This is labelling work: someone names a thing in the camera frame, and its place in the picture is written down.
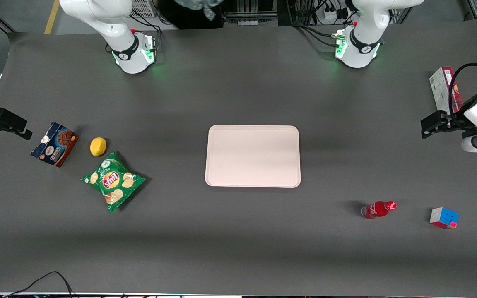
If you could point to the pale pink plastic tray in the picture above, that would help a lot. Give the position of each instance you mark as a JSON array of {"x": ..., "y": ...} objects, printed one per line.
[{"x": 253, "y": 156}]

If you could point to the white vented box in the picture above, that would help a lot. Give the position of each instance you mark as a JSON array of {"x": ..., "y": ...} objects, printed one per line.
[{"x": 143, "y": 7}]

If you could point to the red cookie box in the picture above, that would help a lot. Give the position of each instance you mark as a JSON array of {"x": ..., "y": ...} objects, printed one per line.
[{"x": 440, "y": 85}]

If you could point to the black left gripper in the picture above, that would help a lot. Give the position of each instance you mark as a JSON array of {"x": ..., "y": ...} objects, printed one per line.
[{"x": 457, "y": 121}]

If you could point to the colourful puzzle cube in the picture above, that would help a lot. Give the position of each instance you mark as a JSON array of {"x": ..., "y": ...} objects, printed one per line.
[{"x": 444, "y": 217}]

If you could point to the green chips bag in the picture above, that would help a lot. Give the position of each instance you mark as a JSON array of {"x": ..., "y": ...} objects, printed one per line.
[{"x": 113, "y": 181}]

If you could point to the yellow lemon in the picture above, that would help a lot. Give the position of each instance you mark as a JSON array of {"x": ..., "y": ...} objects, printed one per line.
[{"x": 98, "y": 147}]

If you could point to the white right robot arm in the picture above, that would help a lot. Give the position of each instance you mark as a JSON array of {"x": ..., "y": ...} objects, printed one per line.
[{"x": 128, "y": 49}]

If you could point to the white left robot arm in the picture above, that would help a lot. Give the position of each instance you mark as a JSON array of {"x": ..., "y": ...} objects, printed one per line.
[{"x": 362, "y": 41}]

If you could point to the aluminium frame rack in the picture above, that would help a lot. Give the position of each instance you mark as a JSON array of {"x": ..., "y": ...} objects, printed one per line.
[{"x": 249, "y": 12}]

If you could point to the blue chocolate cookie box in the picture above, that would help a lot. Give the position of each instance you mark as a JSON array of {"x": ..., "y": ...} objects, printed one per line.
[{"x": 55, "y": 144}]

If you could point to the red soda bottle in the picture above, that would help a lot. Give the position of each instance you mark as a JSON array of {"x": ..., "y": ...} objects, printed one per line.
[{"x": 376, "y": 210}]

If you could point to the white power strip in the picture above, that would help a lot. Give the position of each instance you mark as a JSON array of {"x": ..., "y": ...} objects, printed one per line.
[{"x": 333, "y": 14}]

